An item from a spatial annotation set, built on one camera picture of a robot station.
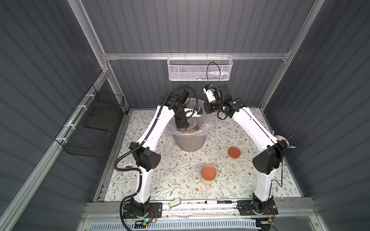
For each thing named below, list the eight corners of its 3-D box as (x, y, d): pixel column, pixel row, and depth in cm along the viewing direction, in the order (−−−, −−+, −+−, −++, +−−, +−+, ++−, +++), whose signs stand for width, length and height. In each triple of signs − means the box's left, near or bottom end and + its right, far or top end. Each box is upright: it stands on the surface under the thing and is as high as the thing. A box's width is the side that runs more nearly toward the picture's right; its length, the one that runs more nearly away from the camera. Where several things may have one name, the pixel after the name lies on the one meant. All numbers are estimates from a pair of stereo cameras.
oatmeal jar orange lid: (202, 184, 84) (203, 178, 75) (201, 172, 88) (202, 164, 80) (214, 184, 84) (217, 178, 75) (212, 172, 88) (215, 164, 80)
